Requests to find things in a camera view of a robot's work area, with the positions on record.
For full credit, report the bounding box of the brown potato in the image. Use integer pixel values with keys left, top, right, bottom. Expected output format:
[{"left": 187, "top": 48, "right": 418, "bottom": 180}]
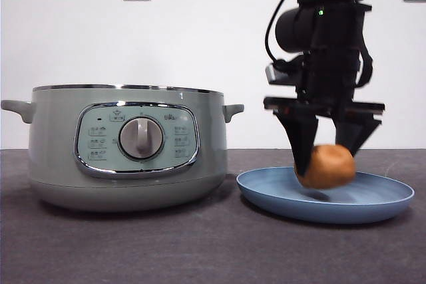
[{"left": 294, "top": 144, "right": 356, "bottom": 189}]

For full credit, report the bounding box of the blue round plate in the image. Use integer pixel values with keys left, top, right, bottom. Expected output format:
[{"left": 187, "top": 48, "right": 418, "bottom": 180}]
[{"left": 236, "top": 166, "right": 416, "bottom": 225}]

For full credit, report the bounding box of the pale green electric steamer pot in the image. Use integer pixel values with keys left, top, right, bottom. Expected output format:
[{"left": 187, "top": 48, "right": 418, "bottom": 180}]
[{"left": 1, "top": 83, "right": 245, "bottom": 213}]

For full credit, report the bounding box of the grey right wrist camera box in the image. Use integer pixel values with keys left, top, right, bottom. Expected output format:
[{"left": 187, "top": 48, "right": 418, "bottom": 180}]
[{"left": 265, "top": 63, "right": 300, "bottom": 84}]

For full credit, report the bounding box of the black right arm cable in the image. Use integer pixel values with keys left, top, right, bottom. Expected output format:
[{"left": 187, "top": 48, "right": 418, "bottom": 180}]
[{"left": 265, "top": 0, "right": 312, "bottom": 65}]

